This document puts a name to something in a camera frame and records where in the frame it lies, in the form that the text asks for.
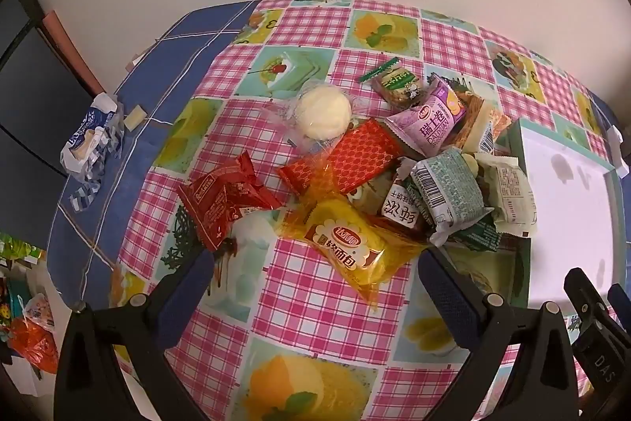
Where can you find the red white label snack pack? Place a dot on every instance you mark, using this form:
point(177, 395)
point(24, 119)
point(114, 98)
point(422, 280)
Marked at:
point(385, 197)

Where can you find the white tray with teal rim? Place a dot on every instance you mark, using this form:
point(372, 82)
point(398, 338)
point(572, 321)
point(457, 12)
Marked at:
point(580, 216)

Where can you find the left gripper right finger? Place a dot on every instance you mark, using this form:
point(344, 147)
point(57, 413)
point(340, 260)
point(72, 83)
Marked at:
point(542, 384)

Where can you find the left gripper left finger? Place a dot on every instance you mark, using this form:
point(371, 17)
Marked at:
point(90, 384)

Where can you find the light teal barcode snack pack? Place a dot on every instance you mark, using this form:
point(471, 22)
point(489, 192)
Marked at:
point(450, 192)

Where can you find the small green cracker pack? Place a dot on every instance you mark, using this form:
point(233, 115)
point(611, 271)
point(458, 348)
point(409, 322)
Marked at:
point(396, 84)

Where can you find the orange-red patterned wafer pack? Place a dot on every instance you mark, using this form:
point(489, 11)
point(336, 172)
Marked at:
point(361, 154)

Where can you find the pink checkered tablecloth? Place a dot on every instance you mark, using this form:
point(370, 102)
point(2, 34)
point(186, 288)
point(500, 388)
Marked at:
point(274, 132)

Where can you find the red candy-wrap snack pack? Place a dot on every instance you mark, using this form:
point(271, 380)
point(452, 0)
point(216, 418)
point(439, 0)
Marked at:
point(220, 197)

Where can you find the small cream eraser block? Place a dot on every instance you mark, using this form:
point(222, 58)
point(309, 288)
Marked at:
point(134, 118)

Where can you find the orange plastic bag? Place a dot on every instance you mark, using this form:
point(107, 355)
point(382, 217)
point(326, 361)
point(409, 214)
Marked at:
point(35, 344)

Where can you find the round white cake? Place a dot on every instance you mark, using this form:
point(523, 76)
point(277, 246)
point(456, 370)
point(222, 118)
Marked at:
point(317, 117)

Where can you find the purple swiss roll pack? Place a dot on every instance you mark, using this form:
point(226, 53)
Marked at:
point(426, 126)

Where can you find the blue plaid tablecloth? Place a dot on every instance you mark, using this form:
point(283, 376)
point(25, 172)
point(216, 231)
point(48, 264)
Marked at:
point(83, 246)

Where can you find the dark green snack pack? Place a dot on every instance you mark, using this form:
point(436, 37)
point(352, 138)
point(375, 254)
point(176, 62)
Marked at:
point(480, 237)

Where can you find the white cream snack pack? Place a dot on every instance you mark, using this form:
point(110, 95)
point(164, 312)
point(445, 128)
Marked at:
point(510, 195)

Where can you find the crumpled blue white wrapper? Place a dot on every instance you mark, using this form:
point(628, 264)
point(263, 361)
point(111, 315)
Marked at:
point(100, 133)

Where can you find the beige orange-print snack pack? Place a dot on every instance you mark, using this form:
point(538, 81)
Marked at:
point(481, 126)

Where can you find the yellow bread snack pack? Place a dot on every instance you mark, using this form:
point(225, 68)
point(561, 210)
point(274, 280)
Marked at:
point(366, 255)

